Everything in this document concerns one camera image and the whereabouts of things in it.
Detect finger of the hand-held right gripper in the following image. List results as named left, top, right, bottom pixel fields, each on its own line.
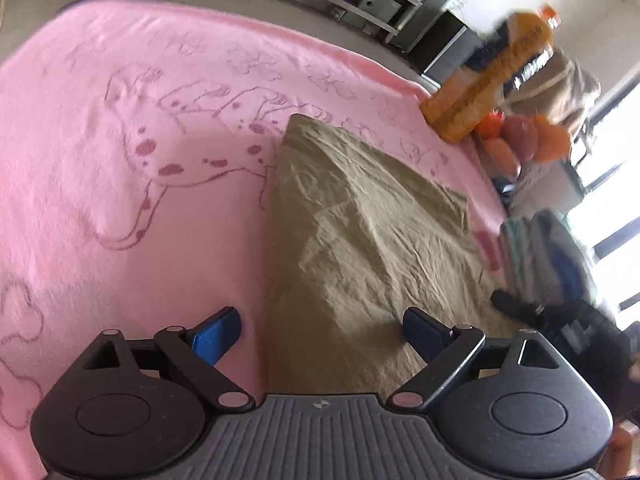
left=490, top=287, right=546, bottom=323

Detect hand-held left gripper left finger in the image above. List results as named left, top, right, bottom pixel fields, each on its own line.
left=75, top=306, right=256, bottom=413

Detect pink printed blanket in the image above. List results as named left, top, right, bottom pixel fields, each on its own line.
left=0, top=0, right=506, bottom=480

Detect orange fruit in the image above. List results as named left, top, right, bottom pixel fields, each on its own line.
left=532, top=116, right=573, bottom=163
left=484, top=137, right=522, bottom=178

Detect red apple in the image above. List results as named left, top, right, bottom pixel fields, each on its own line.
left=501, top=116, right=540, bottom=161

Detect blue folded cloth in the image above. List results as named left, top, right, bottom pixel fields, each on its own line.
left=552, top=245, right=588, bottom=303

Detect white cardboard box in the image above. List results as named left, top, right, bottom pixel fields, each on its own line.
left=510, top=160, right=583, bottom=211

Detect grey knit folded cloth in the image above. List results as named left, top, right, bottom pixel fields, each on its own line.
left=500, top=209, right=598, bottom=311

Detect beige cloth bundle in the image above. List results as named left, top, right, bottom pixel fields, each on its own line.
left=500, top=47, right=603, bottom=133

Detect khaki pants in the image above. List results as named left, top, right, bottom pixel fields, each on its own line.
left=264, top=114, right=521, bottom=403

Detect person's right forearm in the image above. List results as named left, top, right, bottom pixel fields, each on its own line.
left=611, top=422, right=640, bottom=476

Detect black box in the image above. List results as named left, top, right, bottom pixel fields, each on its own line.
left=422, top=9, right=483, bottom=86

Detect orange drink bottle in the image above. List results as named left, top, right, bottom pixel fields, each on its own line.
left=419, top=4, right=562, bottom=143

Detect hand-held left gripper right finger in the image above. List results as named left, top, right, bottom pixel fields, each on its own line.
left=387, top=306, right=568, bottom=413

